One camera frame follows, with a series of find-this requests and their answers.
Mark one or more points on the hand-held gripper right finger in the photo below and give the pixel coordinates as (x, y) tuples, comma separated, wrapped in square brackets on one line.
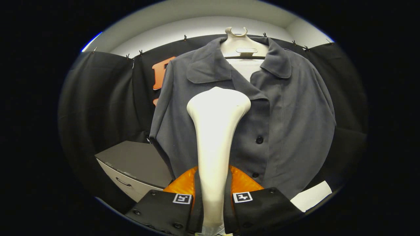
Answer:
[(227, 213)]

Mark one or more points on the white garment form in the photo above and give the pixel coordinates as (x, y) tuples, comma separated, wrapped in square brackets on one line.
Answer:
[(242, 42)]

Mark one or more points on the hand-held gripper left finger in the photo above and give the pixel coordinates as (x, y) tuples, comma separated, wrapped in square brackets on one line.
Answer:
[(198, 213)]

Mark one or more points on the grey button shirt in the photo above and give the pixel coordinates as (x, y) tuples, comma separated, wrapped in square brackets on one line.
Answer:
[(295, 131)]

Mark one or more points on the row of black clips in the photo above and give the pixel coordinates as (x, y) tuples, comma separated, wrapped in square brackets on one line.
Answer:
[(185, 38)]

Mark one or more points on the white garment steamer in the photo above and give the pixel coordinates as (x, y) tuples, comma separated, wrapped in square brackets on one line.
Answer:
[(215, 131)]

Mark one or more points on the white low cabinet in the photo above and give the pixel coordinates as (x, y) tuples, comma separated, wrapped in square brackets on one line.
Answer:
[(311, 196)]

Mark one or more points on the grey drawer cabinet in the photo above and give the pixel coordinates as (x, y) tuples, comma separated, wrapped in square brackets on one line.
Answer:
[(137, 160)]

